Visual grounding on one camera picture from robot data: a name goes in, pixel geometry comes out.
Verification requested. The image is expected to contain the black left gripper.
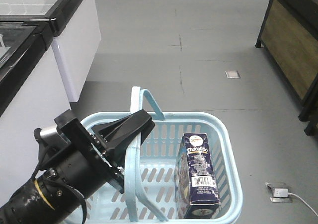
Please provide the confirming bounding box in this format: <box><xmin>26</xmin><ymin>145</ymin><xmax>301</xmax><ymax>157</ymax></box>
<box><xmin>34</xmin><ymin>109</ymin><xmax>155</xmax><ymax>194</ymax></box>

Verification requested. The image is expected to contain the light blue shopping basket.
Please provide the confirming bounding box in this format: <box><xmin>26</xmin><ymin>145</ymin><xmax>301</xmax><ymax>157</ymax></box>
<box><xmin>86</xmin><ymin>86</ymin><xmax>243</xmax><ymax>224</ymax></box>

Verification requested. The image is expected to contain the dark blue cookie box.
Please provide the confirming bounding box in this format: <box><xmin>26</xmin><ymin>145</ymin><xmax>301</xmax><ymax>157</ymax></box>
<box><xmin>174</xmin><ymin>133</ymin><xmax>221</xmax><ymax>219</ymax></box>

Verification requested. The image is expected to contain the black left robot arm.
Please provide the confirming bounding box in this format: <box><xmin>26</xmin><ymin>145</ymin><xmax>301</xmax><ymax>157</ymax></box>
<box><xmin>0</xmin><ymin>110</ymin><xmax>155</xmax><ymax>224</ymax></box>

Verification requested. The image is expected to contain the near white chest freezer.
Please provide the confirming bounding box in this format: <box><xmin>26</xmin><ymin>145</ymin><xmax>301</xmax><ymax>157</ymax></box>
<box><xmin>0</xmin><ymin>23</ymin><xmax>70</xmax><ymax>204</ymax></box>

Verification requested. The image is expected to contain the white chest freezer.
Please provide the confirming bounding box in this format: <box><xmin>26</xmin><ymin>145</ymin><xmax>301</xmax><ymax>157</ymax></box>
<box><xmin>0</xmin><ymin>0</ymin><xmax>101</xmax><ymax>102</ymax></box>
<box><xmin>0</xmin><ymin>23</ymin><xmax>70</xmax><ymax>204</ymax></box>

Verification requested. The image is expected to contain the far white chest freezer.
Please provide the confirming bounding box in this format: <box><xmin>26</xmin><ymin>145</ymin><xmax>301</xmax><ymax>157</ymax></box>
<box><xmin>0</xmin><ymin>0</ymin><xmax>101</xmax><ymax>102</ymax></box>

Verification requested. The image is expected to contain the far steel floor socket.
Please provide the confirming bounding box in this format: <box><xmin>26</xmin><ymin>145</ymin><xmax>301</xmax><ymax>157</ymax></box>
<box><xmin>225</xmin><ymin>70</ymin><xmax>241</xmax><ymax>79</ymax></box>

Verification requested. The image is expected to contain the white power adapter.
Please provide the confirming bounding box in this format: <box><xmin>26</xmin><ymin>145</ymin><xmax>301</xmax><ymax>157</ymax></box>
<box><xmin>272</xmin><ymin>187</ymin><xmax>289</xmax><ymax>198</ymax></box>

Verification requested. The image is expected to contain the open floor socket box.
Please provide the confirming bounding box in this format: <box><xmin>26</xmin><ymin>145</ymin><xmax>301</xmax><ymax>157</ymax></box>
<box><xmin>265</xmin><ymin>182</ymin><xmax>292</xmax><ymax>203</ymax></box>

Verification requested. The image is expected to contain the dark wooden display stand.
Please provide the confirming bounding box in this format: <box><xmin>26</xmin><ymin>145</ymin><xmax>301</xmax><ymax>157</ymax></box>
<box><xmin>255</xmin><ymin>0</ymin><xmax>318</xmax><ymax>136</ymax></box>

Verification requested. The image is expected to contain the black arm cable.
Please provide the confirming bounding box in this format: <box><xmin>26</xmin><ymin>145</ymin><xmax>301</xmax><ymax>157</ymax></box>
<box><xmin>31</xmin><ymin>164</ymin><xmax>87</xmax><ymax>224</ymax></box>

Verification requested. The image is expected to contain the white power cable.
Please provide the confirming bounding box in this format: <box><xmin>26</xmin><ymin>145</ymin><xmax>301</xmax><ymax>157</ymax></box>
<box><xmin>287</xmin><ymin>193</ymin><xmax>318</xmax><ymax>217</ymax></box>

